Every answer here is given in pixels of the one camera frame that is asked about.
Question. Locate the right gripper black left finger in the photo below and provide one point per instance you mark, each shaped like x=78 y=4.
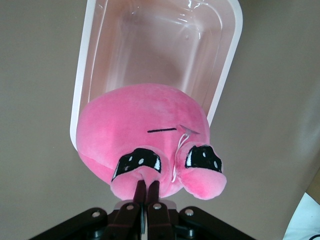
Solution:
x=125 y=222

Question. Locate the pink plush toy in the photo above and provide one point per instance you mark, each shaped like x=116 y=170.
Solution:
x=140 y=112

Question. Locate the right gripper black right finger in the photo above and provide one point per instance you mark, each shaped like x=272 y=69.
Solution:
x=160 y=222

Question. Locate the white storage box lid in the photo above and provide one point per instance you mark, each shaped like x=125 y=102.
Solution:
x=307 y=220

